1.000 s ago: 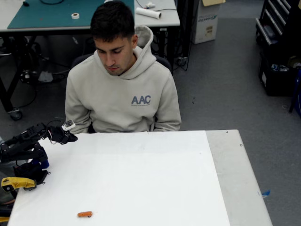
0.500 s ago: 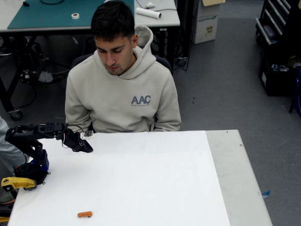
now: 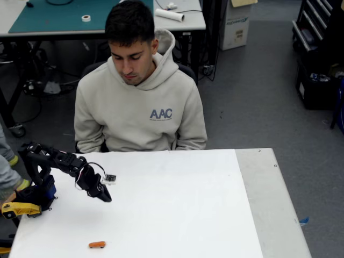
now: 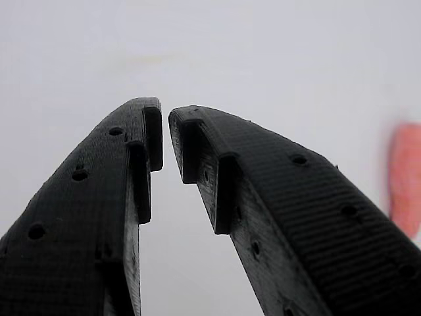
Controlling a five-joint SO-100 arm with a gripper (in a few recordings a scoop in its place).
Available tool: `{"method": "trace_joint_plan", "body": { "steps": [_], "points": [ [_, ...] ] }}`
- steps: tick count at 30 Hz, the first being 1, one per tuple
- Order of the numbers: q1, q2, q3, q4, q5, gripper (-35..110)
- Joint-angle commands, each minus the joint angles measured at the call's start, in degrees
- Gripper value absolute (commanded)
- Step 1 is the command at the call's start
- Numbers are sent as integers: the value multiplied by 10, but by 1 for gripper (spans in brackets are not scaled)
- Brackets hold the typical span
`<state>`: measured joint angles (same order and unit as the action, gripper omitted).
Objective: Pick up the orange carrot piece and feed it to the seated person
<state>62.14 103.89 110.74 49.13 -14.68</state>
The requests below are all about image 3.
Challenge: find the grey sleeved forearm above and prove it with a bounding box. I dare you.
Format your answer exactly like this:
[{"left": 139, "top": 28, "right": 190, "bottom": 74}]
[{"left": 0, "top": 120, "right": 32, "bottom": 200}]

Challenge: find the large white paper sheet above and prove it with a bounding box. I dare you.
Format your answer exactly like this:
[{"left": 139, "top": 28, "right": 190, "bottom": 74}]
[{"left": 8, "top": 149, "right": 264, "bottom": 258}]

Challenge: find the yellow bar clamp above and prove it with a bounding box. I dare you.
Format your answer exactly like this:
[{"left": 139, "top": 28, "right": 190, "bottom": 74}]
[{"left": 1, "top": 202, "right": 42, "bottom": 219}]

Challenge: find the man in beige hoodie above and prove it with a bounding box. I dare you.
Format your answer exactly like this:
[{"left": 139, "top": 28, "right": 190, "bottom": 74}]
[{"left": 74, "top": 0, "right": 209, "bottom": 154}]

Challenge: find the white crumpled cloth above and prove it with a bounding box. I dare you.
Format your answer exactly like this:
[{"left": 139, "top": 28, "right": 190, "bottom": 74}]
[{"left": 42, "top": 80, "right": 61, "bottom": 95}]

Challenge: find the orange and black clamp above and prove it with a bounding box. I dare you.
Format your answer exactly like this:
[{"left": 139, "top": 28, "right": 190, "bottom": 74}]
[{"left": 0, "top": 238, "right": 13, "bottom": 255}]

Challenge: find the green cutting mat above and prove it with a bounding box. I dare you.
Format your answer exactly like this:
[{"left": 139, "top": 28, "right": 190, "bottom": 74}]
[{"left": 8, "top": 0, "right": 155, "bottom": 34}]

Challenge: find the white paper roll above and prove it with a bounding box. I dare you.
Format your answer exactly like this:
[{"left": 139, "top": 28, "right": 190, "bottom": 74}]
[{"left": 155, "top": 7, "right": 186, "bottom": 22}]

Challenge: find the grey workbench with black legs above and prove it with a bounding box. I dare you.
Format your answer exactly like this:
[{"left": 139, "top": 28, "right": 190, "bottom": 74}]
[{"left": 0, "top": 0, "right": 207, "bottom": 138}]

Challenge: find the white cardboard box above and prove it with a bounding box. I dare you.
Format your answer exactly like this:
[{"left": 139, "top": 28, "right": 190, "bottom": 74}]
[{"left": 219, "top": 0, "right": 259, "bottom": 51}]

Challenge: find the black storage bin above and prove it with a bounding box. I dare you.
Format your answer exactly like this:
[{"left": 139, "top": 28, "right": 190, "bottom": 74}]
[{"left": 295, "top": 58, "right": 344, "bottom": 111}]

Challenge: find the tan paper folder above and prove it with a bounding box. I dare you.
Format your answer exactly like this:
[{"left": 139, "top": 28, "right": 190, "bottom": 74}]
[{"left": 231, "top": 0, "right": 259, "bottom": 8}]

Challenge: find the black tool cabinet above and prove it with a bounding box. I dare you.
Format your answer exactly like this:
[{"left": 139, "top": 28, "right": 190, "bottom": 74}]
[{"left": 292, "top": 0, "right": 344, "bottom": 52}]

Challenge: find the red and white wire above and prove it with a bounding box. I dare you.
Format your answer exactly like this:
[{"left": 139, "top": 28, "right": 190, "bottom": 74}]
[{"left": 74, "top": 171, "right": 87, "bottom": 192}]

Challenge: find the thin black camera cable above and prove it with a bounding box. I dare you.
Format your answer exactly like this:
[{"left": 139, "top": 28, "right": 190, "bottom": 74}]
[{"left": 87, "top": 161, "right": 107, "bottom": 176}]

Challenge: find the blue metal frame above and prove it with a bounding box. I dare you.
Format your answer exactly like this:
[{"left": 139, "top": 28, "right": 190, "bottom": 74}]
[{"left": 330, "top": 77, "right": 344, "bottom": 130}]

